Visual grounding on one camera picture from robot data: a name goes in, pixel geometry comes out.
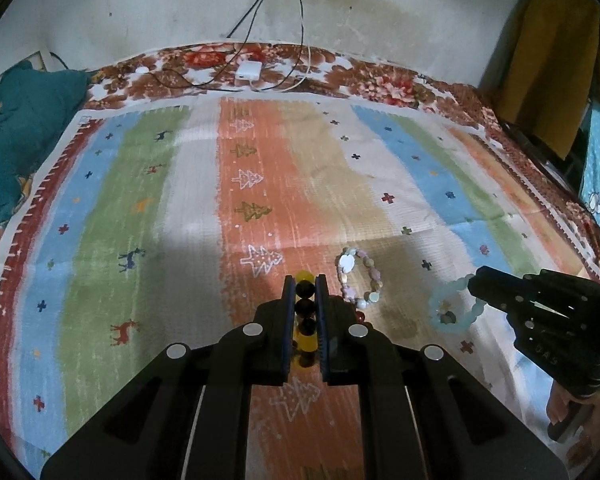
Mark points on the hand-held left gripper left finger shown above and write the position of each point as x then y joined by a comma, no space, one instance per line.
281,332

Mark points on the white charger adapter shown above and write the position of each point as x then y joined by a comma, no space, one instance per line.
249,72

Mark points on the teal pillow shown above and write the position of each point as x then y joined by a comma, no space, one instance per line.
15,130

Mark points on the striped printed mat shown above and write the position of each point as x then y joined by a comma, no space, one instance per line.
180,210

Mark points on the mustard yellow hanging cloth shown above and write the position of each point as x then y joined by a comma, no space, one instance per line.
550,60

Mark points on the red floral bedsheet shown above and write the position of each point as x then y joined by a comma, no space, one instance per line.
380,82

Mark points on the person's right hand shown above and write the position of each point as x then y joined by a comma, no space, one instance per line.
565,405

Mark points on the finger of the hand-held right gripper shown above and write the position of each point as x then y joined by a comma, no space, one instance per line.
490,287

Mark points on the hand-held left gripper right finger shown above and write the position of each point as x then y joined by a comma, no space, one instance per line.
324,332

